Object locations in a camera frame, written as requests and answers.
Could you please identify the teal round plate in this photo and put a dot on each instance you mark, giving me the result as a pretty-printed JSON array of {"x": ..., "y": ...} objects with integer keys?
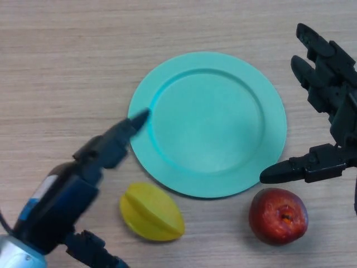
[{"x": 207, "y": 125}]

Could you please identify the red apple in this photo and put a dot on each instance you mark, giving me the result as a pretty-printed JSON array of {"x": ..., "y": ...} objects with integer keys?
[{"x": 279, "y": 217}]

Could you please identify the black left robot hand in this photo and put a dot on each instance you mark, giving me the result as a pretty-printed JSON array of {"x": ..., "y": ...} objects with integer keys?
[{"x": 55, "y": 206}]

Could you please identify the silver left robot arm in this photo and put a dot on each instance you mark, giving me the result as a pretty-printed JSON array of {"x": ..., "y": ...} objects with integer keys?
[{"x": 19, "y": 254}]

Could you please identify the yellow starfruit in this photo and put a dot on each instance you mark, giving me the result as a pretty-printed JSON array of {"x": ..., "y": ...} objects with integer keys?
[{"x": 150, "y": 213}]

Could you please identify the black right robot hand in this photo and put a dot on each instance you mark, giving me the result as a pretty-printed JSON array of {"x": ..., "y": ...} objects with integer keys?
[{"x": 343, "y": 120}]

